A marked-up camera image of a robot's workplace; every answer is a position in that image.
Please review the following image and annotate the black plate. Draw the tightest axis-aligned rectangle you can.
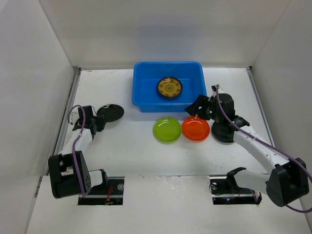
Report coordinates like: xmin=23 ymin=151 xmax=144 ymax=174
xmin=212 ymin=122 xmax=236 ymax=143
xmin=97 ymin=104 xmax=124 ymax=122

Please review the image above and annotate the yellow patterned plate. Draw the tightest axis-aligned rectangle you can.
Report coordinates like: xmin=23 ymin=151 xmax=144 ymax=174
xmin=157 ymin=77 xmax=183 ymax=99

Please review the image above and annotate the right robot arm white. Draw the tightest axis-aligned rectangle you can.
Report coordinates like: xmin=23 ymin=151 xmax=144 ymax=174
xmin=185 ymin=94 xmax=310 ymax=207

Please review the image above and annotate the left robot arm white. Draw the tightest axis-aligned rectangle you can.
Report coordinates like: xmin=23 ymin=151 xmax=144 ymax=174
xmin=48 ymin=105 xmax=110 ymax=199

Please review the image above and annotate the blue plastic bin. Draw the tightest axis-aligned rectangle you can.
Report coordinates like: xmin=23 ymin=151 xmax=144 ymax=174
xmin=132 ymin=61 xmax=207 ymax=113

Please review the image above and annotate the orange plate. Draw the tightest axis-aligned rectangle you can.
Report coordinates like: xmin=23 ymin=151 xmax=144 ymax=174
xmin=181 ymin=117 xmax=210 ymax=141

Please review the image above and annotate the green plate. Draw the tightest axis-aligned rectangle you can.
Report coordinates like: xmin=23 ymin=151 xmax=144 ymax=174
xmin=153 ymin=117 xmax=182 ymax=143

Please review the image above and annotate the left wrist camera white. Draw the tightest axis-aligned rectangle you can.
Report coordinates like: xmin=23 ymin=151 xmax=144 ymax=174
xmin=68 ymin=112 xmax=79 ymax=126

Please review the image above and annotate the metal side rail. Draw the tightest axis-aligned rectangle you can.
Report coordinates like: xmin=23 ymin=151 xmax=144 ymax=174
xmin=47 ymin=66 xmax=81 ymax=176

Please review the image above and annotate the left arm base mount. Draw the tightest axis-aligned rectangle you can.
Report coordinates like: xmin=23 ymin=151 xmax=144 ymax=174
xmin=78 ymin=177 xmax=125 ymax=206

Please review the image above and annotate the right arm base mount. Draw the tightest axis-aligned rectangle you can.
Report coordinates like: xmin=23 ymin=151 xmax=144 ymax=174
xmin=209 ymin=175 xmax=262 ymax=205

